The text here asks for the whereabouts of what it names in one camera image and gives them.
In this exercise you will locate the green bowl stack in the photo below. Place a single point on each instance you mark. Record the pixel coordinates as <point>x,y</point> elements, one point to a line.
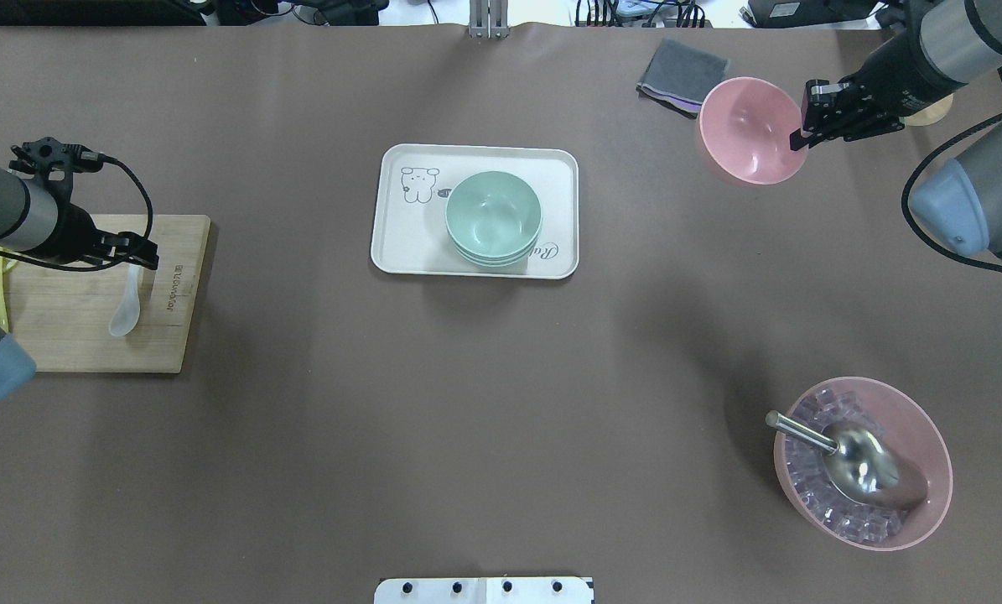
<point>493,218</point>

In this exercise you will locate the large pink ice bowl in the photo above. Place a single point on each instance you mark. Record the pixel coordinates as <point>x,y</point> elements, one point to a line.
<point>902,425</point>

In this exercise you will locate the metal ice scoop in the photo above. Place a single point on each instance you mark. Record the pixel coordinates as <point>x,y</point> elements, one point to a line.
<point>859,464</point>

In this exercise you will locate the bamboo cutting board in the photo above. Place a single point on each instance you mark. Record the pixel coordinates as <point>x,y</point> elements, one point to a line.
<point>61,319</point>

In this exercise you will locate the cream rabbit tray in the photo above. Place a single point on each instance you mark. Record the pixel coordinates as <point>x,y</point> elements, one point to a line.
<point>409,235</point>

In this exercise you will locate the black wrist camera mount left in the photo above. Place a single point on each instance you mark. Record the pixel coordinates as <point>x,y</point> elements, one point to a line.
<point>56,161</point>

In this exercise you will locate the wooden mug tree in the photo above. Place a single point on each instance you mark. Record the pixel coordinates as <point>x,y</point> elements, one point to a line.
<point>929,115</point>

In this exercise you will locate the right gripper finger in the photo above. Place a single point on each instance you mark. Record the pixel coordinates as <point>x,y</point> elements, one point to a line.
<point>801,139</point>

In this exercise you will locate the small pink bowl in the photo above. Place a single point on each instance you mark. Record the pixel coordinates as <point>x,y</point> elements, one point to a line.
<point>743,133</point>

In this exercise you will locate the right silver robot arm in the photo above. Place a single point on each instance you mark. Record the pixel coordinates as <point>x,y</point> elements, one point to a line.
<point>946,45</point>

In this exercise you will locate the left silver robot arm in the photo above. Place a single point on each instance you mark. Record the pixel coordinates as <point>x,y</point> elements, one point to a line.
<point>40,225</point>

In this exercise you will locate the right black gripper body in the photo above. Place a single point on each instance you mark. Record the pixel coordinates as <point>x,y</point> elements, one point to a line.
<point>896,70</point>

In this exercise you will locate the grey folded cloth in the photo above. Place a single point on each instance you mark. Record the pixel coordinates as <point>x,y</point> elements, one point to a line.
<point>681,76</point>

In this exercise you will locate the aluminium frame post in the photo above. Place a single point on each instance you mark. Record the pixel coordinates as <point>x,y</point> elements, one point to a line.
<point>488,19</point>

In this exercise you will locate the white plastic spoon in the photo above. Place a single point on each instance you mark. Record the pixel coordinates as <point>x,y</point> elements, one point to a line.
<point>126,316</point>

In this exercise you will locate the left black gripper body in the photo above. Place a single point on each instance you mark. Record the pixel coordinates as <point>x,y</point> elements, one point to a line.
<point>74,231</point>

